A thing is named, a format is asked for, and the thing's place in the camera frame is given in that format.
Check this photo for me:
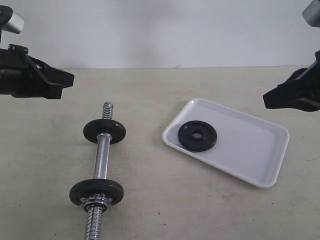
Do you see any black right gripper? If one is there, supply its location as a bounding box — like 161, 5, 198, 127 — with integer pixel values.
263, 51, 320, 112

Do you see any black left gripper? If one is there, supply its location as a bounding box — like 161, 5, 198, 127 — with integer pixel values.
0, 44, 75, 100

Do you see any black weight plate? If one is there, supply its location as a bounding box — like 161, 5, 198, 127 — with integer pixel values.
69, 178, 124, 206
83, 119, 127, 145
177, 120, 218, 152

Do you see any chrome dumbbell bar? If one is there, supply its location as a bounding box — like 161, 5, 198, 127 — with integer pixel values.
83, 100, 116, 240

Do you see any white plastic tray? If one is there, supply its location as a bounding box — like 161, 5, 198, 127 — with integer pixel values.
162, 98, 290, 188

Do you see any chrome spin-lock collar nut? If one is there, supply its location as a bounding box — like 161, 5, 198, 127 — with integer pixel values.
83, 195, 112, 211

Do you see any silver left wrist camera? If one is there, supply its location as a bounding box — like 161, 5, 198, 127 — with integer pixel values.
0, 5, 25, 34

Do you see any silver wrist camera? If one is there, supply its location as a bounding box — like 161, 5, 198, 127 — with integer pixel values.
302, 0, 320, 28
0, 5, 25, 34

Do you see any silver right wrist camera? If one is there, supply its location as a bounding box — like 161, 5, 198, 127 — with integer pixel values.
302, 0, 320, 28

